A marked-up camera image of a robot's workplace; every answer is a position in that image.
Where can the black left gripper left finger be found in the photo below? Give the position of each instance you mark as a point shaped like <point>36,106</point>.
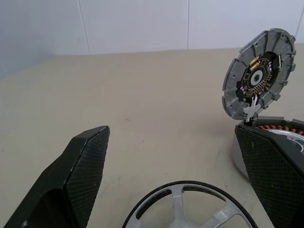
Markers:
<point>71,180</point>

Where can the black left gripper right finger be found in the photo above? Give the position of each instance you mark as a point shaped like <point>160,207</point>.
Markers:
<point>266,171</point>

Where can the small round metal object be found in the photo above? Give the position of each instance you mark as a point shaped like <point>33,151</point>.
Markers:
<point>288,139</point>

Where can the silver spoked rotor wheel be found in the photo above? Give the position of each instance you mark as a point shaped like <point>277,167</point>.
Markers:
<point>177,204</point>

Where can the grey motor cover with circuit board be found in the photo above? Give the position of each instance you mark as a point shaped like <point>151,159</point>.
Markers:
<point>240,66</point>

